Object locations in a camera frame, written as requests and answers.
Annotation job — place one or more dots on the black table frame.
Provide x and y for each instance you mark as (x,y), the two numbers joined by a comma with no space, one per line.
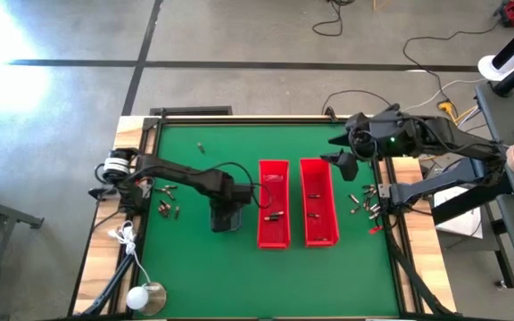
(261,120)

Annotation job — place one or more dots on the grey plastic tub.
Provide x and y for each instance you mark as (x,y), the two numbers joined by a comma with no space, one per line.
(228,225)

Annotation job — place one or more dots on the small red clip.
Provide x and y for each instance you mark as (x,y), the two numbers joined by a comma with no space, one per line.
(376,230)

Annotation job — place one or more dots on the green table mat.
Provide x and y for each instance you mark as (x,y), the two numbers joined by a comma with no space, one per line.
(221,267)

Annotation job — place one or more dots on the white box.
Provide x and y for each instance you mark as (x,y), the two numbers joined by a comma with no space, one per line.
(458,220)

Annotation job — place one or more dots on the white round lamp ball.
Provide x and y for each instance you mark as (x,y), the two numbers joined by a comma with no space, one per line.
(137,298)

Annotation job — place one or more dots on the long red plastic bin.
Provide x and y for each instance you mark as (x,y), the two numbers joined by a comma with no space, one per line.
(274,196)
(324,178)

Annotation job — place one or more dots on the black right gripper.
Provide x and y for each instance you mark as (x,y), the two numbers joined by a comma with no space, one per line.
(386,131)

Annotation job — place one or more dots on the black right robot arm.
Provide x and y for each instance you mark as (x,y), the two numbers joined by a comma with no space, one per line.
(453,183)

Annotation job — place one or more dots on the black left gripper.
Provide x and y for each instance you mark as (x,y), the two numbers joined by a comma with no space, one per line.
(230,194)

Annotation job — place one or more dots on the black camera mount strut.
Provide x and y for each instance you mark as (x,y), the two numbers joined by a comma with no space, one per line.
(114,281)
(417,285)

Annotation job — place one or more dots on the black diagonal beam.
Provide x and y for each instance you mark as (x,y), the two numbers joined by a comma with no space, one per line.
(466,208)

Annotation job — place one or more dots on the small cylindrical battery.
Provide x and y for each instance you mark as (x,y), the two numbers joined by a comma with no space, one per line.
(313,195)
(313,215)
(321,239)
(374,216)
(370,193)
(375,207)
(366,204)
(368,186)

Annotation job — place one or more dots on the grey side table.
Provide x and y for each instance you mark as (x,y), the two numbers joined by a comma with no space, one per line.
(493,107)

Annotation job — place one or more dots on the white black cylinder stand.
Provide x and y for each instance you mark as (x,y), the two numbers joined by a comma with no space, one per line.
(498,67)

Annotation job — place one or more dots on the round metal base disc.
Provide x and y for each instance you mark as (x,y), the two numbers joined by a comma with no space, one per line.
(156,296)

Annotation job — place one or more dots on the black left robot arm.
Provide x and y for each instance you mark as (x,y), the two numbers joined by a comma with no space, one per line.
(176,171)

